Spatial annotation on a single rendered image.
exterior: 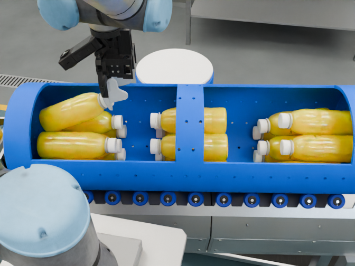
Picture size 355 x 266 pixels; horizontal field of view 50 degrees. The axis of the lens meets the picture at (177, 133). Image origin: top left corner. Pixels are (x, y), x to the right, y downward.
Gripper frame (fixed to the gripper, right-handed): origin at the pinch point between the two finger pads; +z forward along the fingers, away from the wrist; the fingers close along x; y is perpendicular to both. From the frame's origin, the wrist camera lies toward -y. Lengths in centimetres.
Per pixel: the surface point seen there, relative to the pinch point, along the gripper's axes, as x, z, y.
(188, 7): 243, 85, 19
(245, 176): -14.9, 11.0, 33.4
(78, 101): -1.4, -0.7, -7.3
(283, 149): -7.4, 9.4, 43.3
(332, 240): -14, 39, 61
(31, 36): 258, 121, -135
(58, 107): -1.2, 1.6, -12.7
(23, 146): -12.7, 4.0, -18.6
